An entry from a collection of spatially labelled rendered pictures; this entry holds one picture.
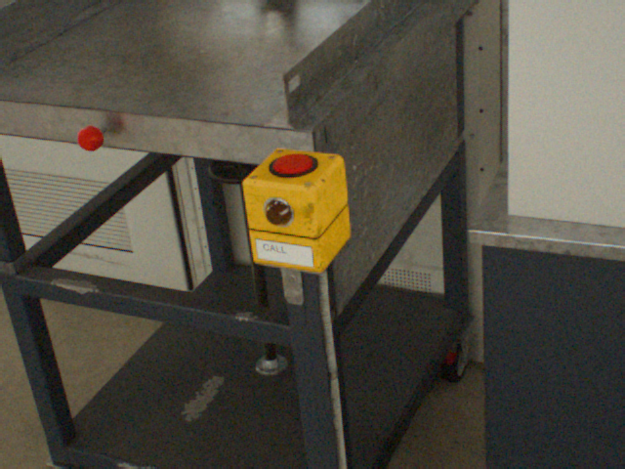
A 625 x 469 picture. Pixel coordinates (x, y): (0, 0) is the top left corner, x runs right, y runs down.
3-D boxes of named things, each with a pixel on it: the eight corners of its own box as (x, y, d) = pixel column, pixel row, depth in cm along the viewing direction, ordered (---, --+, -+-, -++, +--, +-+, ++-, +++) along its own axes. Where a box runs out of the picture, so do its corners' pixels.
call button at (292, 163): (304, 187, 102) (302, 172, 101) (268, 182, 103) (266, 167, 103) (320, 168, 105) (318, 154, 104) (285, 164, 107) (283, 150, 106)
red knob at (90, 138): (97, 155, 134) (92, 132, 133) (76, 152, 135) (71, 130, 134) (116, 141, 138) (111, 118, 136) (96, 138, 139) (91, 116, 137)
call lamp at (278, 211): (290, 234, 101) (286, 204, 99) (260, 231, 103) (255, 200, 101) (296, 228, 102) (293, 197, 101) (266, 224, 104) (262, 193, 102)
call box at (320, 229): (321, 277, 104) (312, 188, 99) (252, 266, 107) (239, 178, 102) (353, 237, 110) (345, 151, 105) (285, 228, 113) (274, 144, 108)
